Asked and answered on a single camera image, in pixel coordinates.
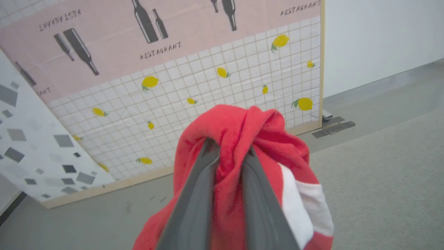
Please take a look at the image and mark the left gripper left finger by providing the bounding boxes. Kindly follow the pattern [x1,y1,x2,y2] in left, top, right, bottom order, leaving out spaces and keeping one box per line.
[156,137,221,250]

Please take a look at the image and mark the red shorts with white trim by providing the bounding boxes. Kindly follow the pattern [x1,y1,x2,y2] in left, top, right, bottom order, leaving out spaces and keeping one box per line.
[133,104,334,250]

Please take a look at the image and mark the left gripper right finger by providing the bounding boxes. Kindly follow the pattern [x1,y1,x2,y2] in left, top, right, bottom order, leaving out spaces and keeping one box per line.
[241,147,301,250]

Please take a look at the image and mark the grey terrazzo print panel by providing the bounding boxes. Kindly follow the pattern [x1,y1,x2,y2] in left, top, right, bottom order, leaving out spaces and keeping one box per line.
[0,49,116,209]

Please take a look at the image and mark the long dark floor plate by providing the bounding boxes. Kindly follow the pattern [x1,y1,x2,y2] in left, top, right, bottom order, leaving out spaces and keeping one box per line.
[324,120,356,135]

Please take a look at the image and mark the lemon tile restaurant backdrop panel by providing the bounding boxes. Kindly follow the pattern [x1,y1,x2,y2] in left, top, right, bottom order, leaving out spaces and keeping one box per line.
[0,0,326,195]

